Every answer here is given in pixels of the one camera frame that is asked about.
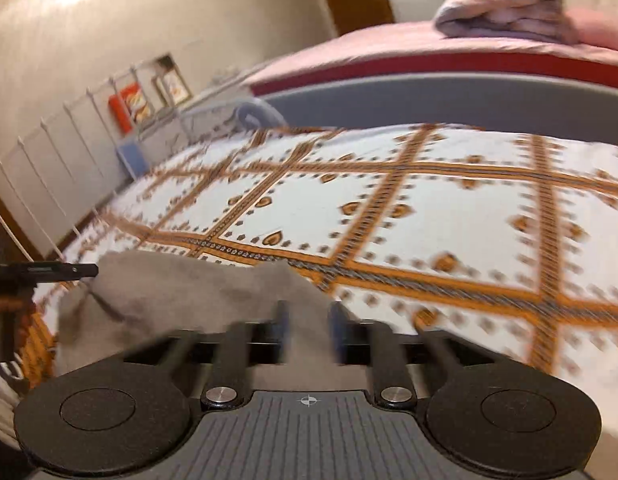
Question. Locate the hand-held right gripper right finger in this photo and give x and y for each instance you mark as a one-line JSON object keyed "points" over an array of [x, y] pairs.
{"points": [[337, 332]]}

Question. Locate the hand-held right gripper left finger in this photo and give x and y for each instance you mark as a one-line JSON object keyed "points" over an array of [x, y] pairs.
{"points": [[282, 330]]}

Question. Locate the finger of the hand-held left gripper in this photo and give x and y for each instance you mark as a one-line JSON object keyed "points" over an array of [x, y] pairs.
{"points": [[64, 271]]}

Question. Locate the grey pants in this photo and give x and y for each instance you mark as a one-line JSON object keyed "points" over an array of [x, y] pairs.
{"points": [[164, 290]]}

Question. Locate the orange heart patterned bedsheet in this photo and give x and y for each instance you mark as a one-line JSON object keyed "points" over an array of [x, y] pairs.
{"points": [[439, 210]]}

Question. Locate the red box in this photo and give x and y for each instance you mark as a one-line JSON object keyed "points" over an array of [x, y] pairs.
{"points": [[126, 105]]}

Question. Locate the white box with picture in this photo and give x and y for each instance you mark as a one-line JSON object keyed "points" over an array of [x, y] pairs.
{"points": [[173, 85]]}

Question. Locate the white nightstand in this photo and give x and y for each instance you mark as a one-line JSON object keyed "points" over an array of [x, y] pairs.
{"points": [[209, 97]]}

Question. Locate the grey bed base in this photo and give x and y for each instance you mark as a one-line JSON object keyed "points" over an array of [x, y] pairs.
{"points": [[439, 100]]}

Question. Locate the pink sheeted mattress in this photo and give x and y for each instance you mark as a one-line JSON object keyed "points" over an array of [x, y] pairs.
{"points": [[389, 42]]}

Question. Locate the folded pink quilt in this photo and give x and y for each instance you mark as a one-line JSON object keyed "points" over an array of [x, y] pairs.
{"points": [[499, 7]]}

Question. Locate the pink pillow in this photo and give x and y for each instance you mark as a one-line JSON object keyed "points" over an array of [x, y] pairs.
{"points": [[599, 27]]}

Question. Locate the white metal bed frame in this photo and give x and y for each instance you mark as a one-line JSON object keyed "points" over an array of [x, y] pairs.
{"points": [[4, 220]]}

